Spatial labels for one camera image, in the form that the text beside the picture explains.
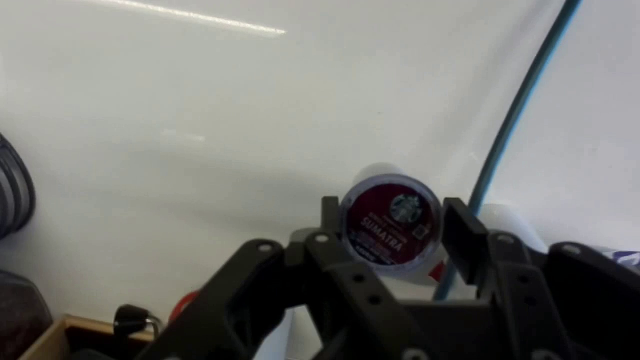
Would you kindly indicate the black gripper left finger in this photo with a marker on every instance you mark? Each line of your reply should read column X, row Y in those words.
column 234, row 313

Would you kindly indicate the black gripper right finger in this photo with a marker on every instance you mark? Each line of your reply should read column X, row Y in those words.
column 571, row 302

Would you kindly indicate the coffee pod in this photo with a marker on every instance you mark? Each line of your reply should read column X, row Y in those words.
column 392, row 223

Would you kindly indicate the wooden organizer box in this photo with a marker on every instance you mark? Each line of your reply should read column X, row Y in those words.
column 72, row 334

